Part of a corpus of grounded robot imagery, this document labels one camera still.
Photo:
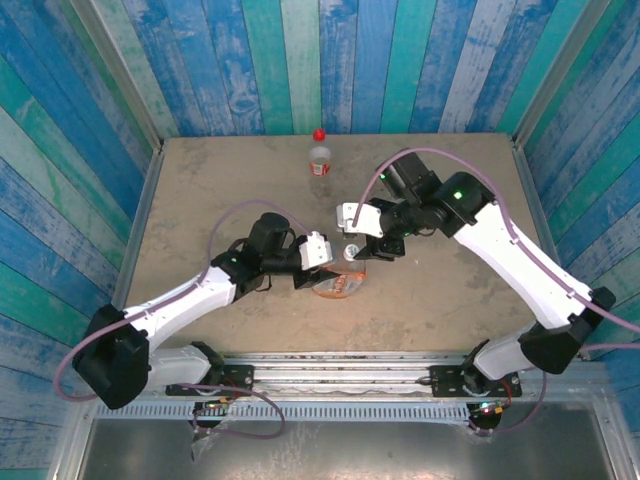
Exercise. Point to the aluminium front rail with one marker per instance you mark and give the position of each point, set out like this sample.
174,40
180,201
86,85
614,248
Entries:
340,375

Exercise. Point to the aluminium side rail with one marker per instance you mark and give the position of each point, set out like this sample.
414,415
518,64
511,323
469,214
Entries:
135,225
545,225

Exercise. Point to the clear bottle orange label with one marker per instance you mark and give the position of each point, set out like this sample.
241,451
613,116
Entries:
340,287

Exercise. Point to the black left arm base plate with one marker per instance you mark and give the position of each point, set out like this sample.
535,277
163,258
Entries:
240,375

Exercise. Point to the small control circuit board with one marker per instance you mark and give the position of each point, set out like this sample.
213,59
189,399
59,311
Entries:
490,407
215,402

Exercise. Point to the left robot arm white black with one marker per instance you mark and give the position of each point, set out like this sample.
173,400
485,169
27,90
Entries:
175,310

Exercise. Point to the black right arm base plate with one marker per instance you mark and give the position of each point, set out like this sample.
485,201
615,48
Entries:
445,382

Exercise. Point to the clear bottle red label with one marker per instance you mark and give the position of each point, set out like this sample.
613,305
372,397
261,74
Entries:
320,167

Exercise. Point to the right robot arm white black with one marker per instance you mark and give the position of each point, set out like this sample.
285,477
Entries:
525,270

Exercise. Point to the red bottle cap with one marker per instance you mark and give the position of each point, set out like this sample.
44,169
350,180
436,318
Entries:
319,134

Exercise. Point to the clear plastic bag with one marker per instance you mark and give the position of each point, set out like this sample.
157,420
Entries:
202,442

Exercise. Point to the aluminium frame post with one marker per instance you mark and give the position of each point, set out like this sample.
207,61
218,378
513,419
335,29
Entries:
555,75
120,75

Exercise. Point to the steel sheet panel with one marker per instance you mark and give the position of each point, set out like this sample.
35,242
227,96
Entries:
350,450

